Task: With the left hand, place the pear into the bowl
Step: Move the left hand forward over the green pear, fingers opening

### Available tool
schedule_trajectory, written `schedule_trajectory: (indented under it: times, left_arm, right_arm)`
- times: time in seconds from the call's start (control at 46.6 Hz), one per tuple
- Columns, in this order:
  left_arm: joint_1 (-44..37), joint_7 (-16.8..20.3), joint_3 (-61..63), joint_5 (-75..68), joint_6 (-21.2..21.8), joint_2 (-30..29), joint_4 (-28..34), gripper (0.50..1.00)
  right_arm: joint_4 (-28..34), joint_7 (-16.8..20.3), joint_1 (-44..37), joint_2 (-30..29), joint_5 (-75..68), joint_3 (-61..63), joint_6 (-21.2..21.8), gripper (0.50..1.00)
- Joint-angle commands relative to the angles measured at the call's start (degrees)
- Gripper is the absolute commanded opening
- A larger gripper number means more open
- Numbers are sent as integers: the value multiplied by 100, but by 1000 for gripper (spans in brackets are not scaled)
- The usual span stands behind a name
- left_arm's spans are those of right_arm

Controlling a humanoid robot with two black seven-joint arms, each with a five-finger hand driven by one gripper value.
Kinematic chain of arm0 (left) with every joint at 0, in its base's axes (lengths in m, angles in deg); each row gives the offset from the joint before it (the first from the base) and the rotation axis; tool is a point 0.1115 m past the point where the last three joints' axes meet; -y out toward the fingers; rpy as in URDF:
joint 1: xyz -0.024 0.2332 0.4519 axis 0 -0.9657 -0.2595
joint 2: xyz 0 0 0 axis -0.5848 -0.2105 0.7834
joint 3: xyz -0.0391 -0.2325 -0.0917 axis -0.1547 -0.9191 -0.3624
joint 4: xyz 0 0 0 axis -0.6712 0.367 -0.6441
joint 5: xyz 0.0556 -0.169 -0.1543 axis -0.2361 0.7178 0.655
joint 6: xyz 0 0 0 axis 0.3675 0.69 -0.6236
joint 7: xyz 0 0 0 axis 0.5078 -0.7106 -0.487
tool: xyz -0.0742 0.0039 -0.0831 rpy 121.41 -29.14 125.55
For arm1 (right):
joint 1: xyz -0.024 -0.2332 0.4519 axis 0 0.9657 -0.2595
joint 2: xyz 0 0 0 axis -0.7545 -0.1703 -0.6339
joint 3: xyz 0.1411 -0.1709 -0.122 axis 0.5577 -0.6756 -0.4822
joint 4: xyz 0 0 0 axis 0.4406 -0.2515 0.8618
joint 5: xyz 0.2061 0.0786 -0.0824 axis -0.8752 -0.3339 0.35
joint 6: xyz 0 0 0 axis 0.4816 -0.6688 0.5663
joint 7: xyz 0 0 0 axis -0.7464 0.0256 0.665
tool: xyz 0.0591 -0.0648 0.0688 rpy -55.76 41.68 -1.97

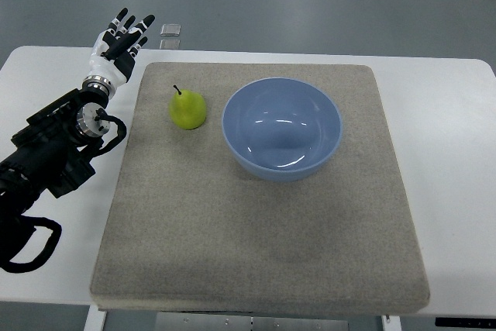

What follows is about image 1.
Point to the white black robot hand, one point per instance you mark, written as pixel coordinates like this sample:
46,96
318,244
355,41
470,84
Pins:
113,55

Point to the green pear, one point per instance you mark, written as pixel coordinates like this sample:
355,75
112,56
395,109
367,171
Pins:
187,109

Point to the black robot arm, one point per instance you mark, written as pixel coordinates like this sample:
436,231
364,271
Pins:
53,153

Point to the blue bowl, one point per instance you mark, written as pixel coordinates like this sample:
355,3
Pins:
281,129

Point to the lower floor socket plate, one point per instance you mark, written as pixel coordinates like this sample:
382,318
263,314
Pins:
169,44

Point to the floor socket plate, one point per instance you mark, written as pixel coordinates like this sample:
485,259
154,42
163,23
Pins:
169,44
170,30

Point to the upper floor socket plate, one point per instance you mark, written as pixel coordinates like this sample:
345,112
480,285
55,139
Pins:
170,30

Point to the grey felt mat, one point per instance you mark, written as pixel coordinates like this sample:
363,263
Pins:
190,230

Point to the white table frame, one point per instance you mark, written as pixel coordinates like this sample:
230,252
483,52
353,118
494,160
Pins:
97,319

